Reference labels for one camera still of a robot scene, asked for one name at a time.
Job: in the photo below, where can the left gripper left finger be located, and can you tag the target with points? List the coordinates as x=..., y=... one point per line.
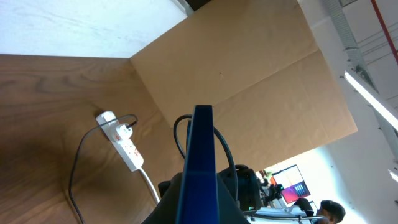
x=165, y=211

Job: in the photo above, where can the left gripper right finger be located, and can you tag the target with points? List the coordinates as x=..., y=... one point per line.
x=228, y=210

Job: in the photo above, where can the blue Galaxy smartphone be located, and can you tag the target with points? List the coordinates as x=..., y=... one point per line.
x=198, y=200

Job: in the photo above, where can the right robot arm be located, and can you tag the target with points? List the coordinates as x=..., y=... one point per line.
x=248, y=188

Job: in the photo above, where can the white USB charger adapter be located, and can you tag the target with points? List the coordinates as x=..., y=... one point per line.
x=121, y=132

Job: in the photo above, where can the laptop with red screen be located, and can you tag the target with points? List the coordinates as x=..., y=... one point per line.
x=293, y=183

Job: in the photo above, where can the person in background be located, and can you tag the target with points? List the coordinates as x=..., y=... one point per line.
x=332, y=210

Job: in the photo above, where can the white power strip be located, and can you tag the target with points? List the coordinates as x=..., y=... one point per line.
x=127, y=150

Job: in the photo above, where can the brown cardboard panel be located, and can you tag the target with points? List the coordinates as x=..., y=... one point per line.
x=258, y=65

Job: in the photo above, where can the ceiling light strip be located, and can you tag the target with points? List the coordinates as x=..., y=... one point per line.
x=372, y=97

